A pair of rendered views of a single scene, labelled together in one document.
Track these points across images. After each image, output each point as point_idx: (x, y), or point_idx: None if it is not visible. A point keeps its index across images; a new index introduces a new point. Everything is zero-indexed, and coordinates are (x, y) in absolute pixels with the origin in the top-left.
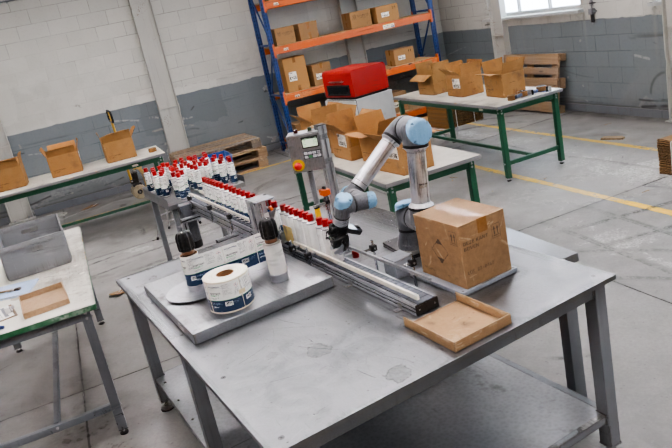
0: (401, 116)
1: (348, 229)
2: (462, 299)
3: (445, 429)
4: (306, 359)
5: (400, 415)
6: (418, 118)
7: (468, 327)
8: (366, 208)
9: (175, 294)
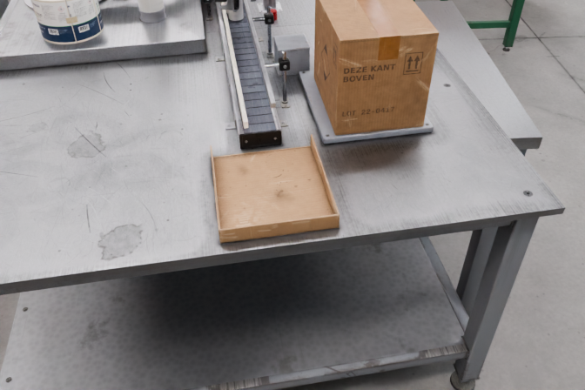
0: None
1: None
2: (313, 150)
3: (278, 270)
4: (59, 154)
5: None
6: None
7: (278, 204)
8: None
9: None
